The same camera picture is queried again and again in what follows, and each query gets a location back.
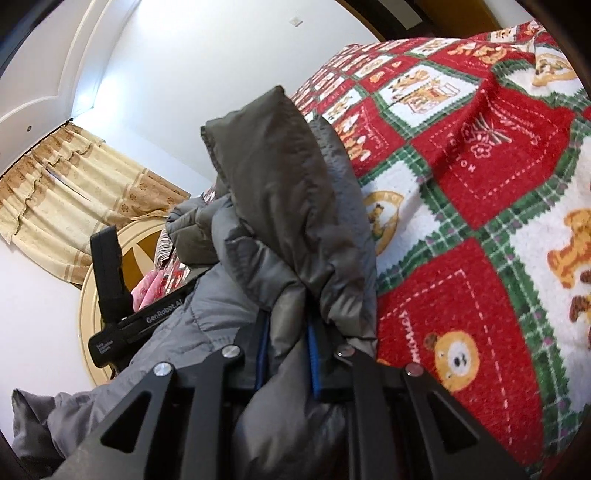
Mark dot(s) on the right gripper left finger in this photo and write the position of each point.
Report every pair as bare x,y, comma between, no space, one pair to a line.
177,423

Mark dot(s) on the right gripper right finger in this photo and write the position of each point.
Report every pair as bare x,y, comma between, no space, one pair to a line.
400,422

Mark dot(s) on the grey puffer jacket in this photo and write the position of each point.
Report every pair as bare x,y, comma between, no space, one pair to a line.
287,220

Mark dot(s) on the pink quilt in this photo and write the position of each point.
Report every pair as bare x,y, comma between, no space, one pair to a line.
148,290

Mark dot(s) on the striped pillow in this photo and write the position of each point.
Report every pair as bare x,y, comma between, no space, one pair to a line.
163,249

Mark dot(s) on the beige patterned curtain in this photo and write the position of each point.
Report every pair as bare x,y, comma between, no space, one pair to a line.
70,186

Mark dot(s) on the red patchwork bear bedspread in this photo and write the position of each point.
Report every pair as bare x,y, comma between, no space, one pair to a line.
473,156

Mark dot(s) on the brown wooden door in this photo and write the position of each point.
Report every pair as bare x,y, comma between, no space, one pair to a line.
393,20

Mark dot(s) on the white wall switch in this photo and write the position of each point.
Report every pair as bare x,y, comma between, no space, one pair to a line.
296,22

